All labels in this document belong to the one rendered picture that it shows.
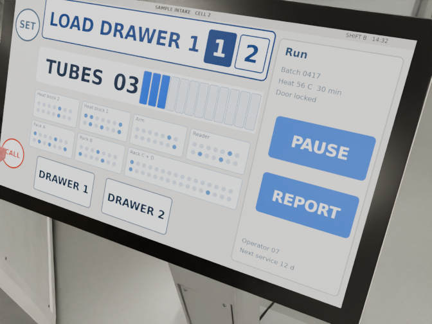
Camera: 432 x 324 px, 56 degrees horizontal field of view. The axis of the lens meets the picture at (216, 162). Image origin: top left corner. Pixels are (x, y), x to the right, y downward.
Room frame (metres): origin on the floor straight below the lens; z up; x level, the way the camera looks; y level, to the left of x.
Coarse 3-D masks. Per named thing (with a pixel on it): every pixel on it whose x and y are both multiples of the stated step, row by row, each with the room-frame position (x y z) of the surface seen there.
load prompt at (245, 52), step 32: (64, 0) 0.50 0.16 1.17; (64, 32) 0.47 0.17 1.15; (96, 32) 0.45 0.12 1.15; (128, 32) 0.44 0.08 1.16; (160, 32) 0.42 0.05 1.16; (192, 32) 0.41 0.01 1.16; (224, 32) 0.39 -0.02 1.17; (256, 32) 0.38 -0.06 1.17; (192, 64) 0.38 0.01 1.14; (224, 64) 0.37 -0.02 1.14; (256, 64) 0.36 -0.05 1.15
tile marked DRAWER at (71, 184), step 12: (36, 168) 0.38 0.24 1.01; (48, 168) 0.37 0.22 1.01; (60, 168) 0.37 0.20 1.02; (72, 168) 0.36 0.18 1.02; (36, 180) 0.37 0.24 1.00; (48, 180) 0.36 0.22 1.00; (60, 180) 0.36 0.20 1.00; (72, 180) 0.35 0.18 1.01; (84, 180) 0.35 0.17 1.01; (48, 192) 0.35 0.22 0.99; (60, 192) 0.35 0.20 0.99; (72, 192) 0.34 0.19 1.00; (84, 192) 0.34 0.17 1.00; (84, 204) 0.33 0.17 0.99
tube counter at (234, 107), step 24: (120, 72) 0.41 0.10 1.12; (144, 72) 0.40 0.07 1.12; (120, 96) 0.39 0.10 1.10; (144, 96) 0.38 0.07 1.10; (168, 96) 0.37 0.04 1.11; (192, 96) 0.36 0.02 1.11; (216, 96) 0.35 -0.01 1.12; (240, 96) 0.34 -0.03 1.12; (216, 120) 0.33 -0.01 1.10; (240, 120) 0.32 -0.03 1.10
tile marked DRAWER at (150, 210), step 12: (108, 180) 0.33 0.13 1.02; (108, 192) 0.33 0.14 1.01; (120, 192) 0.32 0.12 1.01; (132, 192) 0.31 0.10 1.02; (144, 192) 0.31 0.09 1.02; (156, 192) 0.30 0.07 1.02; (108, 204) 0.32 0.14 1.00; (120, 204) 0.31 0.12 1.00; (132, 204) 0.30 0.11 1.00; (144, 204) 0.30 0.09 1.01; (156, 204) 0.30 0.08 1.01; (168, 204) 0.29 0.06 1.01; (120, 216) 0.30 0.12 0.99; (132, 216) 0.30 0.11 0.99; (144, 216) 0.29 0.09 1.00; (156, 216) 0.29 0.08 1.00; (168, 216) 0.28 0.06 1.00; (144, 228) 0.28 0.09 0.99; (156, 228) 0.28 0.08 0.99
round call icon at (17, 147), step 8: (8, 136) 0.42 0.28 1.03; (8, 144) 0.42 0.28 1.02; (16, 144) 0.41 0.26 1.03; (24, 144) 0.41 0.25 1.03; (8, 152) 0.41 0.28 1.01; (16, 152) 0.40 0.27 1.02; (24, 152) 0.40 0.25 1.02; (8, 160) 0.40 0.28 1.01; (16, 160) 0.40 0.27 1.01; (16, 168) 0.39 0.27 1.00
